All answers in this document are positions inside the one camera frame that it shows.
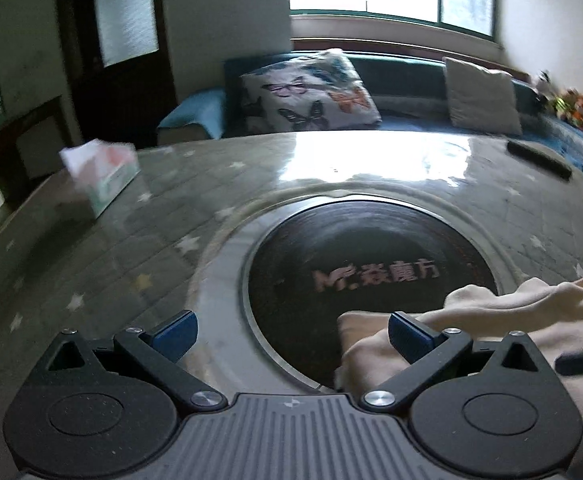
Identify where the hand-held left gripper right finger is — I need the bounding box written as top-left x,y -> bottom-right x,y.
362,311 -> 548,415

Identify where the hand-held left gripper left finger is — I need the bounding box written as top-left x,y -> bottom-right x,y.
38,309 -> 226,414

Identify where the cream cloth garment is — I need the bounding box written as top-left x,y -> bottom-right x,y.
335,272 -> 583,396

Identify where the round black induction cooktop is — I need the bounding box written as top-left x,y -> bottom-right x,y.
246,199 -> 500,392

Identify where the tissue box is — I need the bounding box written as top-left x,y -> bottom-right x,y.
60,139 -> 140,220

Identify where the black remote control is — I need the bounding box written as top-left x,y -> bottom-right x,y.
506,140 -> 573,181

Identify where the plain white pillow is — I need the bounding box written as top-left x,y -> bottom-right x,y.
443,56 -> 523,136

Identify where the teal sofa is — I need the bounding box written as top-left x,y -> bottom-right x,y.
156,50 -> 583,178

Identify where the pile of stuffed toys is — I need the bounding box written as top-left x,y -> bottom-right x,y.
535,71 -> 583,129

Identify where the butterfly print pillow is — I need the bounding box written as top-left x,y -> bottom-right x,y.
240,49 -> 383,137

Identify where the dark wooden shelf cabinet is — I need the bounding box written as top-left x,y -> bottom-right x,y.
0,0 -> 83,263

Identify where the dark door with frosted glass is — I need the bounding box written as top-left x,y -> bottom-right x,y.
56,0 -> 178,148

